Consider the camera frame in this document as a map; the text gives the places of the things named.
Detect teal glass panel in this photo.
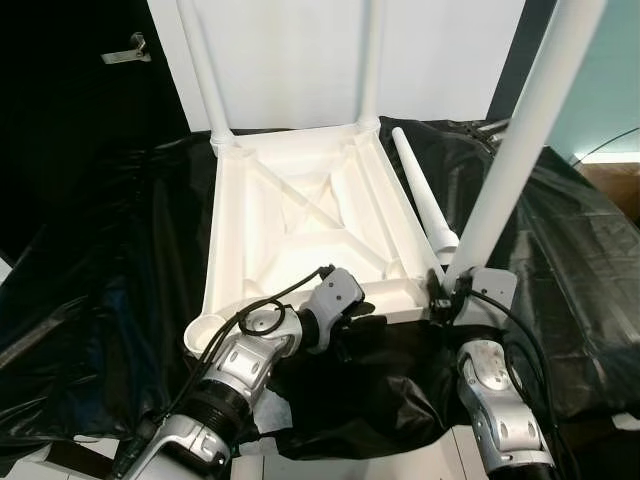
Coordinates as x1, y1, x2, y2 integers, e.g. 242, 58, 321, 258
550, 0, 640, 161

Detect brown wooden furniture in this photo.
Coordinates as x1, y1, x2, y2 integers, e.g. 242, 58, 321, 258
580, 160, 640, 221

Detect white plastic table top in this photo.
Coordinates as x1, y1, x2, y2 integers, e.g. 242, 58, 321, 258
185, 122, 451, 356

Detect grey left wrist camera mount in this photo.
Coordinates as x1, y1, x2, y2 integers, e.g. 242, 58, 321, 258
300, 266, 366, 351

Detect black wall pillar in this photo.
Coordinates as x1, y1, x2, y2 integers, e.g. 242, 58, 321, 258
490, 0, 561, 126

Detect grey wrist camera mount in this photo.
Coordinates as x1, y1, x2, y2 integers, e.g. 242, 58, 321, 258
452, 267, 519, 331
300, 266, 366, 351

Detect black door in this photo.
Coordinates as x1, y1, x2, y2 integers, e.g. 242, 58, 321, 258
0, 0, 193, 271

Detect white tapered table leg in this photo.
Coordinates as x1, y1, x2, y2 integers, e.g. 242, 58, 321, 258
358, 0, 387, 131
175, 0, 239, 151
445, 0, 609, 291
392, 127, 461, 263

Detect silver door handle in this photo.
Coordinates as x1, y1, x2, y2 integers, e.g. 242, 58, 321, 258
100, 33, 153, 65

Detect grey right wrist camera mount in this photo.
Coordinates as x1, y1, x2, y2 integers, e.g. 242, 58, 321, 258
452, 267, 519, 331

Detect thin black curved cable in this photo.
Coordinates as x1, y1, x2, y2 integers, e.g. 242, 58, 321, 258
570, 125, 640, 166

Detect black plastic table cover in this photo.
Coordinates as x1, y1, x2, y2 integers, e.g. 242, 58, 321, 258
0, 118, 640, 461

